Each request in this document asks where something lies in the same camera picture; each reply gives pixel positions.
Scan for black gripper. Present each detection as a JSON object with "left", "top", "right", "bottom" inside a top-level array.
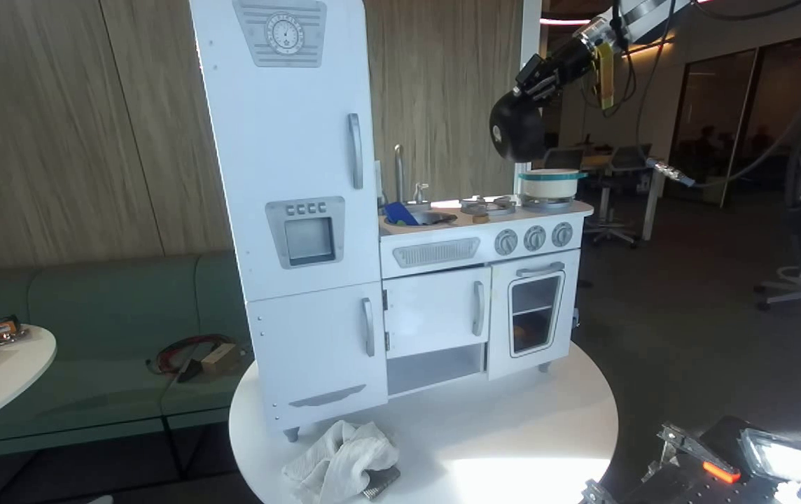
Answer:
[{"left": 512, "top": 22, "right": 609, "bottom": 106}]

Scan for white bowl with teal stripe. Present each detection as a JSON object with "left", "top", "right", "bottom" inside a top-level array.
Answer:
[{"left": 516, "top": 165, "right": 585, "bottom": 207}]

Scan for wooden desk with white legs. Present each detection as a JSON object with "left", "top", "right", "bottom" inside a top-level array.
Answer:
[{"left": 585, "top": 155, "right": 674, "bottom": 246}]

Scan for silver toy faucet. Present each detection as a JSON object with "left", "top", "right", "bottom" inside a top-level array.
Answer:
[{"left": 390, "top": 140, "right": 434, "bottom": 210}]

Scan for blue sponge object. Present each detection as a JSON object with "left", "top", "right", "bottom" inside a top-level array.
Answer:
[{"left": 382, "top": 197, "right": 434, "bottom": 230}]

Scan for white toy play kitchen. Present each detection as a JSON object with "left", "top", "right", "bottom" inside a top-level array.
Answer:
[{"left": 186, "top": 0, "right": 596, "bottom": 441}]

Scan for round white table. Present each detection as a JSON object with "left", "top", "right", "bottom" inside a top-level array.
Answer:
[{"left": 226, "top": 339, "right": 623, "bottom": 504}]

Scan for small tan box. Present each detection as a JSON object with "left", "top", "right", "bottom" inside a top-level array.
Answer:
[{"left": 198, "top": 340, "right": 247, "bottom": 375}]

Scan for crumpled white cloth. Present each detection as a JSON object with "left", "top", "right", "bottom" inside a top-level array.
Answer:
[{"left": 281, "top": 417, "right": 404, "bottom": 504}]

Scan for tan wrist camera mount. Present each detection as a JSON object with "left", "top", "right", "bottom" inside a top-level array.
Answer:
[{"left": 595, "top": 38, "right": 618, "bottom": 113}]

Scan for black hanging robot cable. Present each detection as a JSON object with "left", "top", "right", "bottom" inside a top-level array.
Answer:
[{"left": 623, "top": 24, "right": 801, "bottom": 190}]

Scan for brown coiled strap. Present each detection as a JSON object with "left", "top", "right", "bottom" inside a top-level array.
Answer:
[{"left": 142, "top": 332, "right": 236, "bottom": 382}]

